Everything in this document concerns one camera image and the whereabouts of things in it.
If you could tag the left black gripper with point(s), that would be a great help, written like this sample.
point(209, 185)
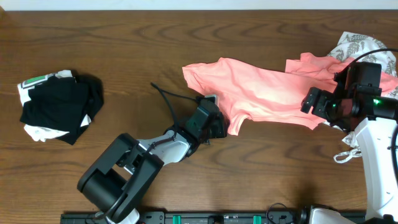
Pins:
point(221, 122)

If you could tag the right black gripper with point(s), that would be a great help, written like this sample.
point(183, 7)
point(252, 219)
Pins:
point(319, 109)

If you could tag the pink t-shirt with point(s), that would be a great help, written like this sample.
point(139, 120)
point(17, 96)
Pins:
point(247, 92)

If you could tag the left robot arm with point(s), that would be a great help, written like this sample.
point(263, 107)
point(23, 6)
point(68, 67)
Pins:
point(117, 181)

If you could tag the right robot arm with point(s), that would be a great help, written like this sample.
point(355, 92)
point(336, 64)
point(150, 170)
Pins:
point(376, 134)

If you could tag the white fern print cloth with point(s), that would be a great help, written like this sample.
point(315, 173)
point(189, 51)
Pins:
point(354, 45)

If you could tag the black folded garment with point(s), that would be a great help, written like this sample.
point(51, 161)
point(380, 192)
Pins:
point(59, 105)

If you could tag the white garment with green print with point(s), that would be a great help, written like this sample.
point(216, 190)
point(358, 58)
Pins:
point(37, 133)

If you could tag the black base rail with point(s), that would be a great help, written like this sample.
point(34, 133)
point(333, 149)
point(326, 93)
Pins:
point(189, 218)

